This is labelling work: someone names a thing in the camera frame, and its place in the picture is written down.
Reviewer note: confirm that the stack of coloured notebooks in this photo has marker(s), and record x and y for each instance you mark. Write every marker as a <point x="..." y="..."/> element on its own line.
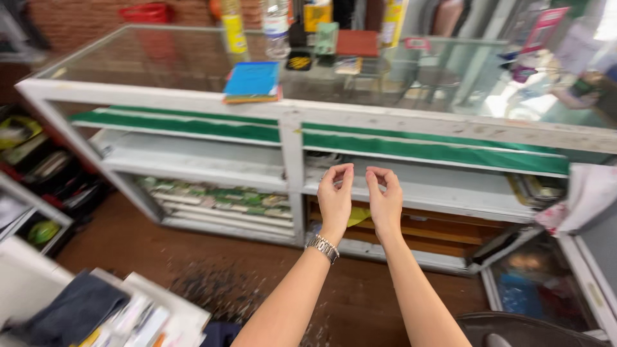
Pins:
<point x="252" y="82"/>

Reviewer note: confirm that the clear plastic water bottle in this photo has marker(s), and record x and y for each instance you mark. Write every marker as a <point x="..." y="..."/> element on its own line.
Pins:
<point x="276" y="26"/>

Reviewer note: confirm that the pink card tag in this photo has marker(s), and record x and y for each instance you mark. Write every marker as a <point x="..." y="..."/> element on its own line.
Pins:
<point x="543" y="29"/>

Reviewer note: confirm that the yellow orange box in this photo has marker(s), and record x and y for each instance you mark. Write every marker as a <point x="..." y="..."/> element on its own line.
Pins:
<point x="317" y="15"/>

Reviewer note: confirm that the white table with papers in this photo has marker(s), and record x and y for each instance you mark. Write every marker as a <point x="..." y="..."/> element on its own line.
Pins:
<point x="96" y="308"/>

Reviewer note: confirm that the red-brown box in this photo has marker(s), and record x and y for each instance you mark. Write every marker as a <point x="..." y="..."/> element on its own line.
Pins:
<point x="357" y="43"/>

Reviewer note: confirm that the person's left hand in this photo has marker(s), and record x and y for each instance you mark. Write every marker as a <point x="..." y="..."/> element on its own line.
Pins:
<point x="333" y="202"/>

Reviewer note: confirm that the green small carton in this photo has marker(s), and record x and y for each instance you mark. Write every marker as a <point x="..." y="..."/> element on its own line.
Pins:
<point x="327" y="38"/>

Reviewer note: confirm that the black yellow small packet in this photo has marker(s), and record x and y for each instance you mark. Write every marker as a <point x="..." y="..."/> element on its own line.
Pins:
<point x="299" y="61"/>

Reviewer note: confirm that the red plastic basket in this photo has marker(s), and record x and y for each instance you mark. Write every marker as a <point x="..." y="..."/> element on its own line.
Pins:
<point x="145" y="12"/>

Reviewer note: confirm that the person's right hand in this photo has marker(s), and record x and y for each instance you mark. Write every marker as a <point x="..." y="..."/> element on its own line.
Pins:
<point x="385" y="205"/>

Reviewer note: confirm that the dark side shelf with goods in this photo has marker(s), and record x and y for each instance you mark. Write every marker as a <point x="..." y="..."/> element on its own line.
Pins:
<point x="41" y="168"/>

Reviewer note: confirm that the dark round stool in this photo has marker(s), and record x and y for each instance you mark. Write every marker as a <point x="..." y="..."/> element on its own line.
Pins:
<point x="525" y="330"/>

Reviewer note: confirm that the yellow tall packet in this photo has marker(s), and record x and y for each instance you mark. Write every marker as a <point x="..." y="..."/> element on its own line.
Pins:
<point x="393" y="21"/>

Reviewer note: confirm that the row of green packets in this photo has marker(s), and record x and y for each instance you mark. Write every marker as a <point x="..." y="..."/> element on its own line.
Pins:
<point x="217" y="198"/>

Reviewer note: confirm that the white glass side cabinet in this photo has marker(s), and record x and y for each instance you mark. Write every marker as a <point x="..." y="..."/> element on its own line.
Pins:
<point x="554" y="284"/>

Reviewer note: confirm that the white plastic bag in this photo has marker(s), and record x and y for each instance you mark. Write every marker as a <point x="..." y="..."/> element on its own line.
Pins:
<point x="581" y="197"/>

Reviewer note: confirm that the yellow label bottle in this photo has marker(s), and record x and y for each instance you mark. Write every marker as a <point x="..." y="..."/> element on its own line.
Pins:
<point x="234" y="26"/>

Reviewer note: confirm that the silver metal wristwatch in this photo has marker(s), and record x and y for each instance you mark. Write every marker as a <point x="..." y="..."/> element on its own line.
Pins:
<point x="323" y="247"/>

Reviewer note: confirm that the dark blue cloth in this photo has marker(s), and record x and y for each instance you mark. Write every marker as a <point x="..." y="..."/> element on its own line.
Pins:
<point x="72" y="308"/>

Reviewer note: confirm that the white glass display counter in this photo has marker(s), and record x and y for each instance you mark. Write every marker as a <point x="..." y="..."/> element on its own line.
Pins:
<point x="308" y="144"/>

